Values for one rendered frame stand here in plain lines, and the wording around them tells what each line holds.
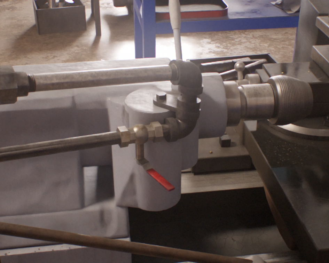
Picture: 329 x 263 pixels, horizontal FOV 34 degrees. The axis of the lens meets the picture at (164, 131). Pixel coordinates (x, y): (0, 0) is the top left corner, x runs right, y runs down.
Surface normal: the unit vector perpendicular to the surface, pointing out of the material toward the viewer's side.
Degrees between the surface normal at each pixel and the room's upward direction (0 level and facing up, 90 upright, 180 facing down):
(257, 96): 48
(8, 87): 56
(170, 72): 63
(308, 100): 67
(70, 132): 76
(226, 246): 13
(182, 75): 81
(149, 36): 90
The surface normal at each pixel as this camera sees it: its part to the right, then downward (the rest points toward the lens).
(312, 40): -1.00, 0.00
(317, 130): -0.15, -0.18
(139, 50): 0.15, 0.49
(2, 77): 0.44, -0.14
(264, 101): 0.13, 0.07
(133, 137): 0.37, 0.08
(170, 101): 0.00, -0.87
